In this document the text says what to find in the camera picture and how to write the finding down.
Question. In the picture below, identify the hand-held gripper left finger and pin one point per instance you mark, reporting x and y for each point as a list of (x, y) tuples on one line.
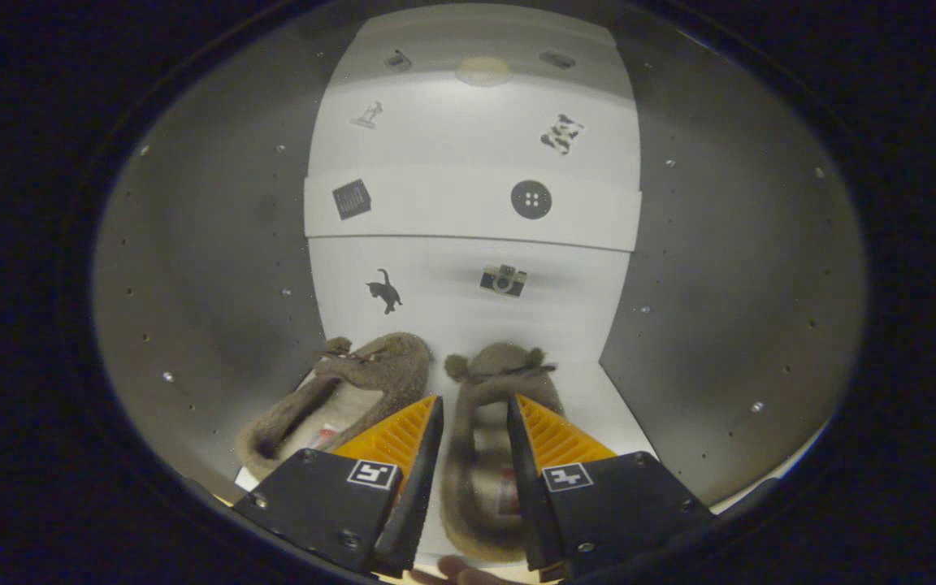
[(419, 487)]

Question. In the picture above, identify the grey shoe cabinet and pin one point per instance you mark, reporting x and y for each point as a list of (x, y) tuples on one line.
[(720, 284)]

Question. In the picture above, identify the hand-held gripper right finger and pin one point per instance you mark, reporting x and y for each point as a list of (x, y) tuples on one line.
[(523, 479)]

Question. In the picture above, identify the brown fluffy slipper shoe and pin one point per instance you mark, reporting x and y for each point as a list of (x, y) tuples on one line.
[(480, 382), (391, 366)]

